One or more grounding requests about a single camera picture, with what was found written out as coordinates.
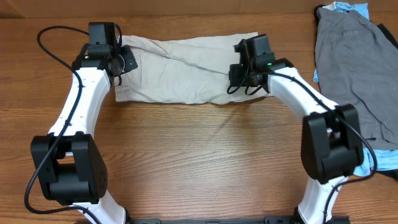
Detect grey shorts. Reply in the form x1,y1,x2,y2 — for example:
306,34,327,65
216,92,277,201
314,6,398,151

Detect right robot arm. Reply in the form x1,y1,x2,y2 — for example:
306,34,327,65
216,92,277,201
227,34,363,223

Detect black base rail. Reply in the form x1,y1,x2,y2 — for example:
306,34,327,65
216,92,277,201
130,216,295,224

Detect light blue garment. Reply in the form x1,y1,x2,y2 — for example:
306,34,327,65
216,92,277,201
312,1,398,177

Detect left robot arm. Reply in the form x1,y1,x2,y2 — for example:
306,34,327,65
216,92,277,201
24,22,137,223

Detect beige shorts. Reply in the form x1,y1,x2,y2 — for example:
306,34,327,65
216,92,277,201
114,32,269,105

